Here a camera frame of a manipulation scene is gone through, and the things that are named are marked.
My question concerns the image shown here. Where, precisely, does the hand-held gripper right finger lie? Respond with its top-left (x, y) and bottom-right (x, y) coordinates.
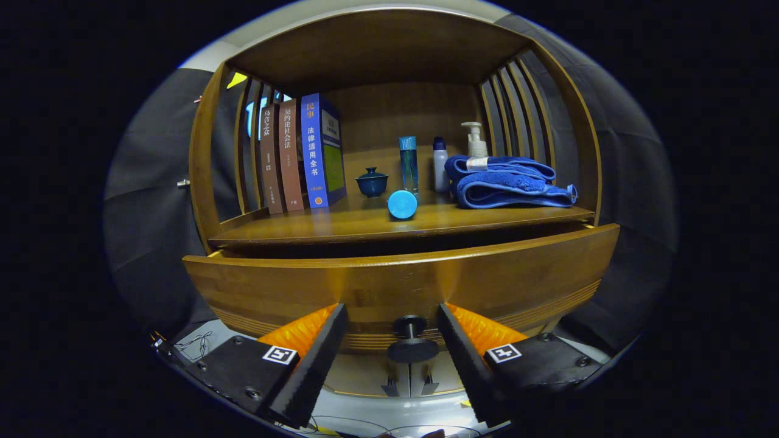
top-left (437, 302), bottom-right (609, 426)

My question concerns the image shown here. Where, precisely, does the wooden countertop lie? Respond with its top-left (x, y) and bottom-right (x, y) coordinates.
top-left (209, 192), bottom-right (596, 247)

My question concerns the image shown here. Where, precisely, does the thin cable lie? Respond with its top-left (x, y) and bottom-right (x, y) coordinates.
top-left (173, 330), bottom-right (215, 360)

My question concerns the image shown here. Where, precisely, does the white bottle with blue cap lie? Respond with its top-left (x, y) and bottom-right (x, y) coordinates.
top-left (433, 136), bottom-right (451, 193)

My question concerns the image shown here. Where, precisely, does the wooden drawer with black knob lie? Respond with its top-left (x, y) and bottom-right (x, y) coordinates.
top-left (183, 223), bottom-right (621, 364)

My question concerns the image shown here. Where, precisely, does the blue lidded teacup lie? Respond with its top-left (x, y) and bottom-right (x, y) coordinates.
top-left (355, 167), bottom-right (390, 198)

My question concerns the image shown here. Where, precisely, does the wooden cabinet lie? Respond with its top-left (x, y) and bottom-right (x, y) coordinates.
top-left (189, 7), bottom-right (603, 399)

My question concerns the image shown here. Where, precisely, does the blue and white cleanser tube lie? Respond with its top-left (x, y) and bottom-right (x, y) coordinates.
top-left (388, 190), bottom-right (419, 220)

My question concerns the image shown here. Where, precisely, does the thick blue book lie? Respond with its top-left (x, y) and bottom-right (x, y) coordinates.
top-left (301, 92), bottom-right (348, 209)

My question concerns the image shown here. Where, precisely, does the tall blue bottle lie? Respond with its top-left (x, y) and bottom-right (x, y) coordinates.
top-left (399, 136), bottom-right (419, 194)

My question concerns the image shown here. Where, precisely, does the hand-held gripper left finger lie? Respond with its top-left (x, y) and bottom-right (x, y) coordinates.
top-left (175, 303), bottom-right (349, 429)

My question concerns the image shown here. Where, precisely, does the folded blue towel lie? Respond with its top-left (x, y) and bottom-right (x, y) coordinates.
top-left (444, 155), bottom-right (578, 209)

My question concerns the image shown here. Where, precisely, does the white pump bottle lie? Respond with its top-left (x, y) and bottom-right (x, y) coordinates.
top-left (461, 122), bottom-right (489, 158)

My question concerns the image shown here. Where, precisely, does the dark brown book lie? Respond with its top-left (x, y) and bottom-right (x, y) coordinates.
top-left (260, 103), bottom-right (285, 215)

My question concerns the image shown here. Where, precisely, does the reddish brown book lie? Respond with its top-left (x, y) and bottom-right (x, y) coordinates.
top-left (278, 99), bottom-right (305, 212)

